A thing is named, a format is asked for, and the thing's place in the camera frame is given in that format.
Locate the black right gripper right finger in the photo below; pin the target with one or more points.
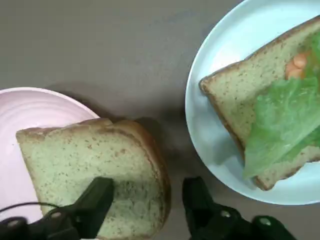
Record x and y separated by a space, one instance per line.
197 202

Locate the brown bread slice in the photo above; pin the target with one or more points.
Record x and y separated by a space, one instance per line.
87 155
240 87

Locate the pink round plate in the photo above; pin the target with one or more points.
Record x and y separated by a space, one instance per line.
30 112

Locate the orange carrot slice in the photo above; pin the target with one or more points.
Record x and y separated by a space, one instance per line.
290 67
300 60
295 74

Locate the green lettuce leaf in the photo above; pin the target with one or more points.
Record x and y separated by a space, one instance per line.
282 120

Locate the white round plate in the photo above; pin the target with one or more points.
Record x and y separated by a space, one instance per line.
225 30

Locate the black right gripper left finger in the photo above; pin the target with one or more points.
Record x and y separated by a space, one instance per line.
97 200

